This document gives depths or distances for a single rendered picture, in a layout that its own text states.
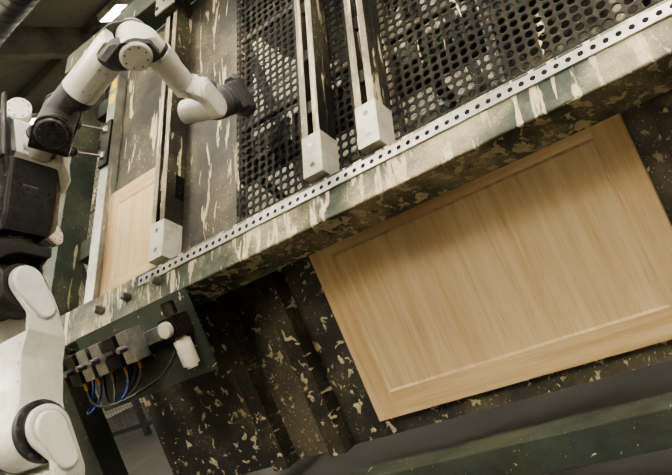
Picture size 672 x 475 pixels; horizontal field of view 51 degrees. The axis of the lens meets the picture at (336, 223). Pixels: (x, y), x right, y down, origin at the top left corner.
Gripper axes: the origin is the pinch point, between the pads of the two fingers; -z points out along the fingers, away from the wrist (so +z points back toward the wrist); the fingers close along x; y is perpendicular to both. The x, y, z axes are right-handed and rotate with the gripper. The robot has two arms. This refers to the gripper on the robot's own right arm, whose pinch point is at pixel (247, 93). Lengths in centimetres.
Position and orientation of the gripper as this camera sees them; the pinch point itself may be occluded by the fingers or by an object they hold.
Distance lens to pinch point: 213.9
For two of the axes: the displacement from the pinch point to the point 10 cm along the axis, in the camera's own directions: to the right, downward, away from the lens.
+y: -7.8, 3.7, 5.1
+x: -4.8, -8.7, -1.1
